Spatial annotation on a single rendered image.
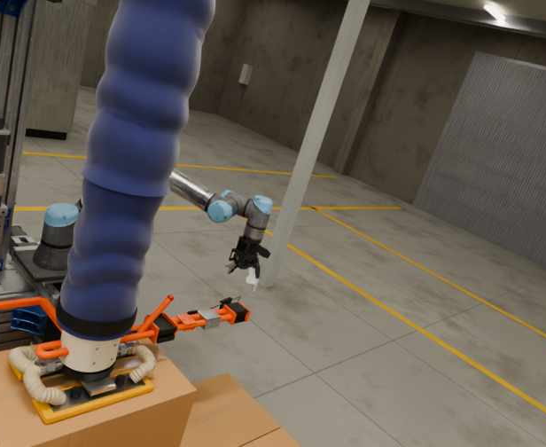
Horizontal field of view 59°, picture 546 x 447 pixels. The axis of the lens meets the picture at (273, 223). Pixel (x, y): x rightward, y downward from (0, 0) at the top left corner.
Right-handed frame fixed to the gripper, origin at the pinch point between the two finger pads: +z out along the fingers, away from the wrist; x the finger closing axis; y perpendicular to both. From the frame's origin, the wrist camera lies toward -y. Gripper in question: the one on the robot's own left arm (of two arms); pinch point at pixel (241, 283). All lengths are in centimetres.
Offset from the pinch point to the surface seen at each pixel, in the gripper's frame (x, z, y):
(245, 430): 16, 65, -14
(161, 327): 2.6, 11.0, 36.0
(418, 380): 9, 118, -244
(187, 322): 2.4, 11.2, 24.9
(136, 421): 19, 31, 51
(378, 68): -541, -153, -887
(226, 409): 2, 65, -14
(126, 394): 14, 24, 53
